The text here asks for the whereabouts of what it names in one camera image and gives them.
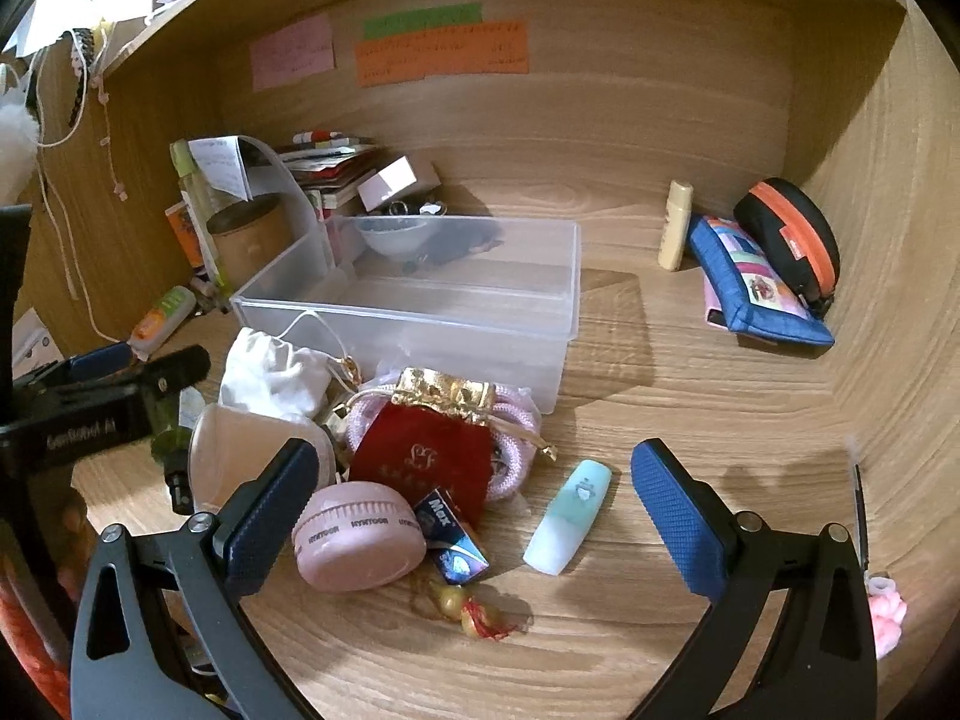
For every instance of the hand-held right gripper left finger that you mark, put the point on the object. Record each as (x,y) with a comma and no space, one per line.
(271,521)

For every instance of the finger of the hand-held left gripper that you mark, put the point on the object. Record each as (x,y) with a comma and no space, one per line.
(97,361)
(176,373)

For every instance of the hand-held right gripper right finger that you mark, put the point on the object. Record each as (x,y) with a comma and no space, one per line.
(675,521)

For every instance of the red velvet gold-top pouch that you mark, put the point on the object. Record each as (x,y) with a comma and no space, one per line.
(420,457)

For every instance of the clear plastic storage box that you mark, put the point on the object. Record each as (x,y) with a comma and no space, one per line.
(450,307)

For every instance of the white orange tube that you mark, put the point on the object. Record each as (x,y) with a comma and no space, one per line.
(159,319)

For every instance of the dark green bottle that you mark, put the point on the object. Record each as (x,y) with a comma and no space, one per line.
(171,435)

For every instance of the translucent pink container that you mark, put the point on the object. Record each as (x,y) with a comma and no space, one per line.
(232,450)

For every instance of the pink round case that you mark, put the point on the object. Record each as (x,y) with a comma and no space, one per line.
(352,540)

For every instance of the mint green small tube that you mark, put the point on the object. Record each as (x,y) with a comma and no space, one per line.
(566,517)

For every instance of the small orange box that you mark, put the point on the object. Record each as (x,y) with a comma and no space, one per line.
(184,236)

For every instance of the brown cylinder container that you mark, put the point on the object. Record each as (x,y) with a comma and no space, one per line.
(251,244)

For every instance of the small blue printed packet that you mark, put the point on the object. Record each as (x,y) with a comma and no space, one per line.
(454,547)

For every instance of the red cloth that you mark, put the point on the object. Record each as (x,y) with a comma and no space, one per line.
(30,637)

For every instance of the white paper receipt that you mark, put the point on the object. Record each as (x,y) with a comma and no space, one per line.
(221,165)

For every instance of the bead charm with red tassel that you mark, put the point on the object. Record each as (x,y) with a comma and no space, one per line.
(469,607)

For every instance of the translucent file organiser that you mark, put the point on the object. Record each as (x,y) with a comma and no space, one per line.
(289,187)

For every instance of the pink flat case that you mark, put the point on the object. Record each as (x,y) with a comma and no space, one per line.
(716,307)

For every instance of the pink small toy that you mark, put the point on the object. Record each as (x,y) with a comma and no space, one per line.
(887,615)

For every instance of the white plush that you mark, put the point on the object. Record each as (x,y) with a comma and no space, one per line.
(15,135)

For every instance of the blue patchwork pencil pouch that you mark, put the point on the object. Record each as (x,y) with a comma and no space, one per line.
(757,285)

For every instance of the glass bowl of trinkets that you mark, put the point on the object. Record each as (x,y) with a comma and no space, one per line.
(394,234)

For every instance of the stack of books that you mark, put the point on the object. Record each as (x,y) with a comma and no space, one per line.
(334,165)

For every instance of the small white box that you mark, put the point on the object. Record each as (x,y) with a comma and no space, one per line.
(394,181)

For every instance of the cream lotion bottle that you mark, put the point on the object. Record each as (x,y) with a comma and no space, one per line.
(673,229)

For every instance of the black orange zip case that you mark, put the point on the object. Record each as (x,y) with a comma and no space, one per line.
(795,232)

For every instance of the pink sticky note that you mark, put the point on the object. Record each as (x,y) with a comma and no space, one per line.
(292,51)

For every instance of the orange sticky note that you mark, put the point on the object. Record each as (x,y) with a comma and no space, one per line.
(442,56)

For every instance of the green sticky note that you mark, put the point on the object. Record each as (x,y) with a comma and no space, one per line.
(420,19)

